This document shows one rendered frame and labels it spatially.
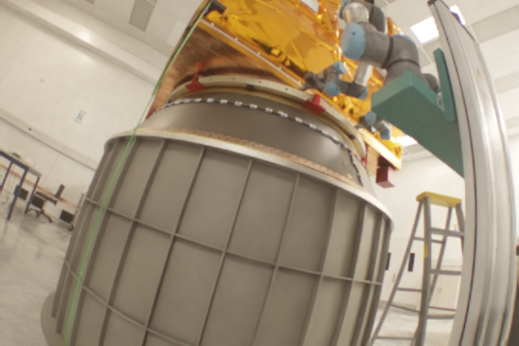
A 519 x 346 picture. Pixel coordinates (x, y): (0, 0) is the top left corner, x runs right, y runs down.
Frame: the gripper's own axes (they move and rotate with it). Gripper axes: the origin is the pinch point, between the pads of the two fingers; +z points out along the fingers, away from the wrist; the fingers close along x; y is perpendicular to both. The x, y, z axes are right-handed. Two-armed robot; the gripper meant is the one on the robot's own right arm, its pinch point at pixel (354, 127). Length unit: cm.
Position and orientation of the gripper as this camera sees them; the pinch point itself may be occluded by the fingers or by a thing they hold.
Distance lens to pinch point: 186.0
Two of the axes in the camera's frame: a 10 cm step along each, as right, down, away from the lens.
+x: -8.0, -4.2, -4.2
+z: -5.4, 2.1, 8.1
